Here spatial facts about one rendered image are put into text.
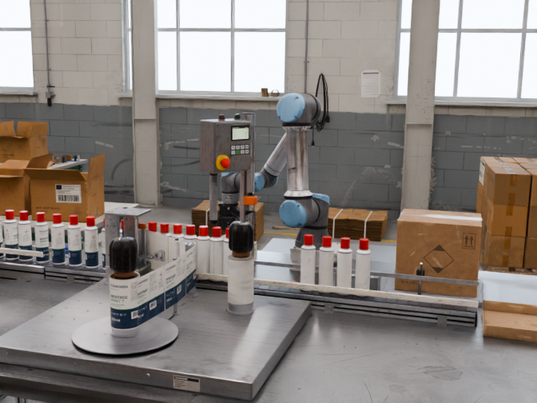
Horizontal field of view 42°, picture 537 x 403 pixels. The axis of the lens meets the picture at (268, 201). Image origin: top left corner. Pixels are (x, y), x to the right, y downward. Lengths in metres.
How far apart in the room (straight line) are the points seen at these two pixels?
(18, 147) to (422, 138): 4.19
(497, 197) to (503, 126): 2.31
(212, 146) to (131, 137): 6.12
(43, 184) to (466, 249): 2.49
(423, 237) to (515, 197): 3.15
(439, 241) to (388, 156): 5.34
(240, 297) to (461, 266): 0.85
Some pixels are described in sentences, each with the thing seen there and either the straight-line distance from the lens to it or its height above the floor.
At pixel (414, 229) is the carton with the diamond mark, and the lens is 2.61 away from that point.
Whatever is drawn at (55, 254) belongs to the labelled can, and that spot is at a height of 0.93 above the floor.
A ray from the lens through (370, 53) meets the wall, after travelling 7.88.
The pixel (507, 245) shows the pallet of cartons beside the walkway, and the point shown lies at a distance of 5.79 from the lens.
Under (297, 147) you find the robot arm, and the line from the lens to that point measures 2.76.
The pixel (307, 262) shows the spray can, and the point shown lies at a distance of 2.47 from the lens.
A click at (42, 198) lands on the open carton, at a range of 4.18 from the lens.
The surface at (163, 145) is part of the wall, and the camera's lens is 8.47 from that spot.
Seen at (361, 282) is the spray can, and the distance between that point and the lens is 2.45.
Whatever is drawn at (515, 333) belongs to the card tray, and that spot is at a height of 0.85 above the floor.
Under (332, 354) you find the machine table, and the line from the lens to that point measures 2.12.
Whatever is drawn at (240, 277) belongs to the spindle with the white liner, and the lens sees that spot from 2.23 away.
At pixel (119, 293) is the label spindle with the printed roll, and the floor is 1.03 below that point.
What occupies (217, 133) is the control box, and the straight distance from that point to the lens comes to 2.51.
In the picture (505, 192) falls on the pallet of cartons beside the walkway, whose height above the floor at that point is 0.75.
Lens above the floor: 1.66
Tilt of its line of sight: 11 degrees down
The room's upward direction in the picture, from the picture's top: 1 degrees clockwise
